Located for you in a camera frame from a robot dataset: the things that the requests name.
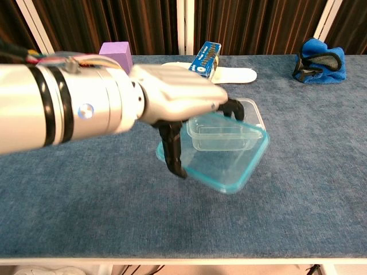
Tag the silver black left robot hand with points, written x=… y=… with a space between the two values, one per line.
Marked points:
x=177 y=91

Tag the teal transparent plastic lid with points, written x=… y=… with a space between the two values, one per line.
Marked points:
x=229 y=183

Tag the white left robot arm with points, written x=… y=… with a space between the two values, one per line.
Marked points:
x=86 y=97

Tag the blue cling film box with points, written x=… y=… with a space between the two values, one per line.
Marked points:
x=205 y=60

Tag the purple foam cube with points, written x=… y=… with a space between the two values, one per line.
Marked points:
x=116 y=51

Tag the clear plastic food container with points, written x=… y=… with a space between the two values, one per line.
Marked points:
x=252 y=106

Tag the brown pleated curtain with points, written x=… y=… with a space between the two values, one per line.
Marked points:
x=114 y=20

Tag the blue cloth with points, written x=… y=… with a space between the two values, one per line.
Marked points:
x=312 y=47

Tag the black trimmed mesh mask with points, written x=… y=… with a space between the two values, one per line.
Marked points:
x=322 y=59

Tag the white table leg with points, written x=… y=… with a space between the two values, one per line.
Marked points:
x=329 y=270
x=105 y=270

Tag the white shoe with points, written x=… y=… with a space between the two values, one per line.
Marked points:
x=43 y=271

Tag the white upright frame post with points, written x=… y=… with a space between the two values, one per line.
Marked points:
x=185 y=25

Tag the white slanted frame post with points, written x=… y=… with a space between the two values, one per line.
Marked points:
x=327 y=20
x=37 y=25

